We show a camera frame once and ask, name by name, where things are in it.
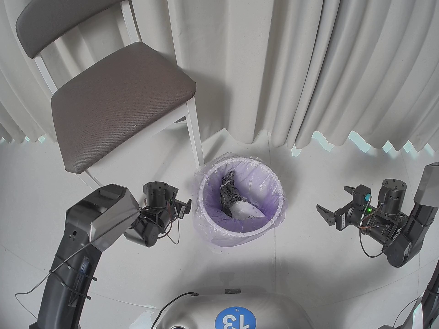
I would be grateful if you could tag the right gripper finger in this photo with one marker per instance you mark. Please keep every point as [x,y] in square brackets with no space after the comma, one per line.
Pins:
[349,190]
[327,215]

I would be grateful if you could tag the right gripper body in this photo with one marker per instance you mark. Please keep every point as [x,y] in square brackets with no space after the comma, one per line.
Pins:
[353,216]

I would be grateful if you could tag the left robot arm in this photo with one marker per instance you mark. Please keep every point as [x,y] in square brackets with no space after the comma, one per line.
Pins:
[79,218]

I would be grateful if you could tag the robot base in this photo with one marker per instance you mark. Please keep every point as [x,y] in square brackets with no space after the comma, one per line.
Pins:
[205,308]

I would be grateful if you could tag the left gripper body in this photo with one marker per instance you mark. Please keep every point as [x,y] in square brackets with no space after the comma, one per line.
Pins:
[178,211]

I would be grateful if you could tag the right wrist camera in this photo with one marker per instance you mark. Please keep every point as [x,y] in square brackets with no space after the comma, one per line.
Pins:
[362,194]

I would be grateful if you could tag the black plastic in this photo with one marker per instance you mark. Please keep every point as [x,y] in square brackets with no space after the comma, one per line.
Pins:
[229,192]

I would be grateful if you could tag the purple plastic bag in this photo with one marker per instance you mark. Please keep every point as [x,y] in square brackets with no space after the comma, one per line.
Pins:
[264,190]

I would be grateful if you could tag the white curtain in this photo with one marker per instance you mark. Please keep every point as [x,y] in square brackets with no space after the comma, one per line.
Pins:
[360,63]
[212,46]

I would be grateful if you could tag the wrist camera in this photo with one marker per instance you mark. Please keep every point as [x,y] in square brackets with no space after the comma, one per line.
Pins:
[362,194]
[172,193]

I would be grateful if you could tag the white paper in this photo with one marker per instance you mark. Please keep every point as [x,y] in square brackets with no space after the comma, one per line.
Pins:
[247,213]

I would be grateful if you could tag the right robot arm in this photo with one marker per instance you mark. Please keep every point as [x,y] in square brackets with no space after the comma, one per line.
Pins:
[425,197]

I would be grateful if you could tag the grey padded white chair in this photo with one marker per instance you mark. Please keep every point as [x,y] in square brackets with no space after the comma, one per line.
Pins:
[120,98]

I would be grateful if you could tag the white trash bin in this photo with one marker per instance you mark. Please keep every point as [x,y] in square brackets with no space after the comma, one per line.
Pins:
[240,237]

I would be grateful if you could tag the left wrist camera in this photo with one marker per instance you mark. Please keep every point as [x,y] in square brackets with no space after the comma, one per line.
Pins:
[172,193]

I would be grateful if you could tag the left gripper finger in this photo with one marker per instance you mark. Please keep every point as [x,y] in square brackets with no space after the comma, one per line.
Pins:
[188,206]

